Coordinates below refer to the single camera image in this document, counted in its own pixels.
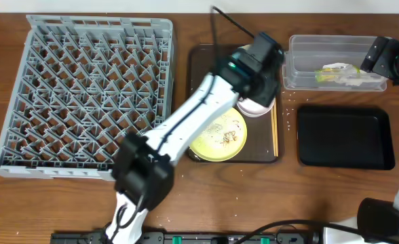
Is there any pink bowl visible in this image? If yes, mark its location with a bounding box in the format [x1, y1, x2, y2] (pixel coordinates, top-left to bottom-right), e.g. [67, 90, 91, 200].
[236, 98, 276, 118]

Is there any white paper napkin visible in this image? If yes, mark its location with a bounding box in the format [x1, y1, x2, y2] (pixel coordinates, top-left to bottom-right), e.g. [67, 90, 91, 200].
[316, 62, 385, 86]

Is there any green yellow snack wrapper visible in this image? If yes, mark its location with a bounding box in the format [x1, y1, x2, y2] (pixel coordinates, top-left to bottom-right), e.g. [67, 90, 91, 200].
[316, 63, 361, 83]

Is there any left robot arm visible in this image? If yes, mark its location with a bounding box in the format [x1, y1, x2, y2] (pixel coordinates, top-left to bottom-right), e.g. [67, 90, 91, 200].
[105, 33, 284, 243]

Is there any clear plastic waste bin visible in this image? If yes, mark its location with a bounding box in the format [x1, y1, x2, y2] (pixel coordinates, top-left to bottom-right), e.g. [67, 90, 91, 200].
[282, 35, 387, 92]

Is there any grey plastic dishwasher rack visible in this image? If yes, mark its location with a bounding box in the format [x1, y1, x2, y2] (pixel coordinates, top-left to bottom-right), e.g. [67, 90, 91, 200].
[0, 15, 176, 181]

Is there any white cup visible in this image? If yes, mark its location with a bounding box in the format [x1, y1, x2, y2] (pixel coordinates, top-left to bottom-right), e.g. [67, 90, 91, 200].
[238, 44, 251, 50]

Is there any right wooden chopstick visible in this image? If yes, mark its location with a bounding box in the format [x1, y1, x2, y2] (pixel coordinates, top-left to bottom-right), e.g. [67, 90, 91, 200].
[271, 99, 279, 157]

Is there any wooden chopstick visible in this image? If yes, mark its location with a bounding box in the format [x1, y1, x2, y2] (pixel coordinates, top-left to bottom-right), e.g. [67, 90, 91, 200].
[271, 99, 279, 157]
[270, 108, 276, 157]

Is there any left wooden chopstick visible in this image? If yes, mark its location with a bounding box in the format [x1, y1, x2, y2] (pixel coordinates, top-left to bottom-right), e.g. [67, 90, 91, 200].
[270, 108, 276, 157]

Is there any dark brown serving tray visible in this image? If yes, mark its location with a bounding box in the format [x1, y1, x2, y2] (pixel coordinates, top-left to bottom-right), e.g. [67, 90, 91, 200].
[186, 44, 278, 163]

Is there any yellow plate with leftovers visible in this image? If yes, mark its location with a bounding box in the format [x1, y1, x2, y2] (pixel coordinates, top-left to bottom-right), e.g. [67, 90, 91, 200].
[189, 108, 247, 162]

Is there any black plastic tray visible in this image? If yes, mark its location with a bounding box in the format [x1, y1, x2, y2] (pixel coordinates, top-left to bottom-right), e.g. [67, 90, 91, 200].
[297, 105, 396, 170]

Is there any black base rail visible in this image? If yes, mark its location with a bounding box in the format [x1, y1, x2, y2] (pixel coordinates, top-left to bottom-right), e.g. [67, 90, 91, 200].
[50, 230, 321, 244]

